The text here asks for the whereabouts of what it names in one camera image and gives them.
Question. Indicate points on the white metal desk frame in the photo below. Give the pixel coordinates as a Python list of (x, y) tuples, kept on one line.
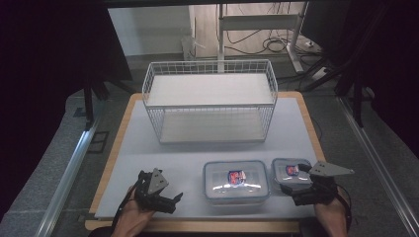
[(260, 22)]

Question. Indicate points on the black floor plate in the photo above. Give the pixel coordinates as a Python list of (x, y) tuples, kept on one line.
[(99, 142)]

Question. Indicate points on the person's right hand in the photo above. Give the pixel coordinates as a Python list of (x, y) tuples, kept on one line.
[(329, 217)]

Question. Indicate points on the aluminium rail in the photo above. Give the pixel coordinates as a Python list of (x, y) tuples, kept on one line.
[(378, 161), (66, 177)]

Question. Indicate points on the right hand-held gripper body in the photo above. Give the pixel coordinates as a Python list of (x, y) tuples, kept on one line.
[(324, 184)]

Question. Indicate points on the small clear food container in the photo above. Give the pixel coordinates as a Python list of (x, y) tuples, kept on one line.
[(287, 171)]

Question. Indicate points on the large clear food container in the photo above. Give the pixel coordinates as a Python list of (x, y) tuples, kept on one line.
[(235, 181)]

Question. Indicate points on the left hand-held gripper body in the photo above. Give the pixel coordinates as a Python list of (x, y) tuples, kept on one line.
[(154, 182)]

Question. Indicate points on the black metal stand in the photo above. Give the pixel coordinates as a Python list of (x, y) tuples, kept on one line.
[(89, 102), (357, 98)]

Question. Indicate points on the person's left hand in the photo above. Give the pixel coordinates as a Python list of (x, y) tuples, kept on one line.
[(131, 215)]

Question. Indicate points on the white table mat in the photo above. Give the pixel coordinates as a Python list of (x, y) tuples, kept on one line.
[(184, 158)]

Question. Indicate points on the white power strip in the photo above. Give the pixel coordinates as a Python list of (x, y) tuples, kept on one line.
[(318, 73)]

